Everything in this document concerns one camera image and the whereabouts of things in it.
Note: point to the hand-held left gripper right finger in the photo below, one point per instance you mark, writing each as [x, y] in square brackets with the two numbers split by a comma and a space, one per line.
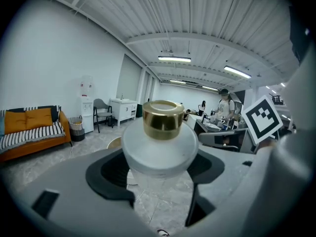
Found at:
[222, 186]

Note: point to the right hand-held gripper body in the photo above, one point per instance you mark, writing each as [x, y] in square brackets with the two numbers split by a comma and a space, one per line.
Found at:
[261, 120]

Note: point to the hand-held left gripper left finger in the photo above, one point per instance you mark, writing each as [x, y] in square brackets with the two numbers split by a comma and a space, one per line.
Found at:
[74, 194]

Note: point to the person's right forearm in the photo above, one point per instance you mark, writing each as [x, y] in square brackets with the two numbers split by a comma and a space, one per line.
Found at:
[266, 146]

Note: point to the round glass table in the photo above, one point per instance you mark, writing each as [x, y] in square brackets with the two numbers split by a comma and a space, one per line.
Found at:
[114, 143]

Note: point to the ceiling tube light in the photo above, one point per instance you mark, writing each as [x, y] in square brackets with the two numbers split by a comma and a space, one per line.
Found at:
[209, 88]
[177, 82]
[237, 72]
[174, 58]

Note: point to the dark grey basket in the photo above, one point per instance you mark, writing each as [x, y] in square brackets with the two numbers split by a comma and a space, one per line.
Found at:
[77, 135]

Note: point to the orange sofa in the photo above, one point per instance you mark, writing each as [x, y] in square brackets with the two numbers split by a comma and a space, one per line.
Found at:
[37, 144]

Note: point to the person's white shirt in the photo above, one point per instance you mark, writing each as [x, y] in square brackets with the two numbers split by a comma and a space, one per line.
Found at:
[284, 181]

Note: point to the white woven basket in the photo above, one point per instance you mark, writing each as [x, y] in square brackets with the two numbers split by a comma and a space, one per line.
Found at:
[75, 123]

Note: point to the black white striped blanket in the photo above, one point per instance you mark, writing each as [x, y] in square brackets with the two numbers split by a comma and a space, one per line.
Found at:
[29, 133]

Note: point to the person's patterned shoe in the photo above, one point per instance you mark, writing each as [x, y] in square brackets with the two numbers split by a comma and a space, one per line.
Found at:
[163, 233]

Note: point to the white water dispenser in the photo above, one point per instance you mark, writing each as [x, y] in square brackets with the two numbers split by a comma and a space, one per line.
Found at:
[86, 115]

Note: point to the orange cushion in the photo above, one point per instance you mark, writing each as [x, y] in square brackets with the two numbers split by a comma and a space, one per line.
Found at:
[15, 122]
[39, 118]

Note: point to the grey chair black legs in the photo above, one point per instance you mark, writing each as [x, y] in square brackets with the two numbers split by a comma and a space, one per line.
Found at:
[101, 107]

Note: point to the white sink cabinet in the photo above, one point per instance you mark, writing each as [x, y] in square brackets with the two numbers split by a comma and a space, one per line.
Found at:
[123, 110]

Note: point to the dark green bin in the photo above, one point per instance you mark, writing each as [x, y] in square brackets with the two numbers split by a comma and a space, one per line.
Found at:
[139, 110]

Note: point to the clear water bottle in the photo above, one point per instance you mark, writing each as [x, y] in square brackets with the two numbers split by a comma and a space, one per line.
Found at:
[86, 85]

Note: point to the grey window blind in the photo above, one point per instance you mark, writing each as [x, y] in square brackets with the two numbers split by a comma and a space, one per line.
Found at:
[129, 79]

